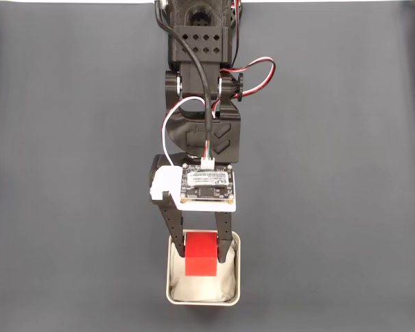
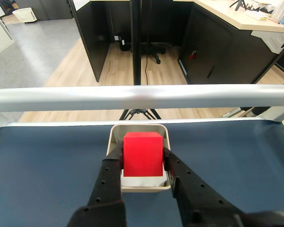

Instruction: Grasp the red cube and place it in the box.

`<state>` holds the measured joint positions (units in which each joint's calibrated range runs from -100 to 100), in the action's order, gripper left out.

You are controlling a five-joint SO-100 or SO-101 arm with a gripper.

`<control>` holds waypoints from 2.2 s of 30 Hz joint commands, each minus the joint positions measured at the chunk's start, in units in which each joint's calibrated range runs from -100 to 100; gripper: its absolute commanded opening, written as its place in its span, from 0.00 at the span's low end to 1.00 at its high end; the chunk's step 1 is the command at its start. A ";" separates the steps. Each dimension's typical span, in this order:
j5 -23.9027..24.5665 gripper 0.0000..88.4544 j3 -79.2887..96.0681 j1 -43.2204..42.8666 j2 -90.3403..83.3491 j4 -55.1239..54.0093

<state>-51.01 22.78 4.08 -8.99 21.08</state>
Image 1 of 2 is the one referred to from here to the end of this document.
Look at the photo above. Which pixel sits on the red cube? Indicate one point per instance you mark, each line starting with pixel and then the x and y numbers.
pixel 200 256

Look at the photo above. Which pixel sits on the square metal box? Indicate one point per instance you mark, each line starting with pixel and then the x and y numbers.
pixel 238 276

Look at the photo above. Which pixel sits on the white crumpled cloth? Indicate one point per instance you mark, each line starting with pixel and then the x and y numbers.
pixel 204 288

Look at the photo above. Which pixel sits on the dark grey table mat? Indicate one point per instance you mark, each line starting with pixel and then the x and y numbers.
pixel 332 155

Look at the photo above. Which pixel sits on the camera board on white mount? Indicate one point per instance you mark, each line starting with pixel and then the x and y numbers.
pixel 207 186

